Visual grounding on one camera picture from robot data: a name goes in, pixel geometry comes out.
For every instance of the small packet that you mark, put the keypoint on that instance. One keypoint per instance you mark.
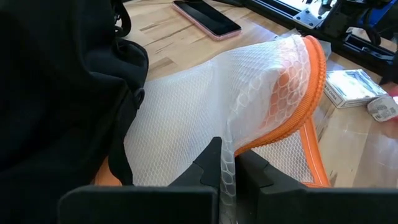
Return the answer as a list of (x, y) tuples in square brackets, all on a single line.
[(382, 109)]

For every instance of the black backpack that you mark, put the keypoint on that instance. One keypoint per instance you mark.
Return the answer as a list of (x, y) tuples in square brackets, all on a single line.
[(46, 93)]

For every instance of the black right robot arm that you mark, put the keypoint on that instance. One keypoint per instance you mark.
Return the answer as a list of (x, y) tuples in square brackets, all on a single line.
[(342, 15)]

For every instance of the smartphone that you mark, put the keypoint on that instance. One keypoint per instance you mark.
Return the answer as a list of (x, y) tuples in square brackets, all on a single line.
[(211, 18)]

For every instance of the white card box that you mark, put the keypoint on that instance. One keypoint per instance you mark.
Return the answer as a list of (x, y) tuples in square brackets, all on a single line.
[(351, 88)]

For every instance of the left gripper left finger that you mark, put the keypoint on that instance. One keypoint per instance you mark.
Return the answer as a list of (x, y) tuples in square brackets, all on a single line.
[(140, 208)]

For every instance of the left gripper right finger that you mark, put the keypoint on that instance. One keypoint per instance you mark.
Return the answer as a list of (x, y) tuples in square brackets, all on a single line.
[(311, 208)]

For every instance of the white mesh pouch orange trim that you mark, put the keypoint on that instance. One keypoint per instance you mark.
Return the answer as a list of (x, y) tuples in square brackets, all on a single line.
[(192, 109)]

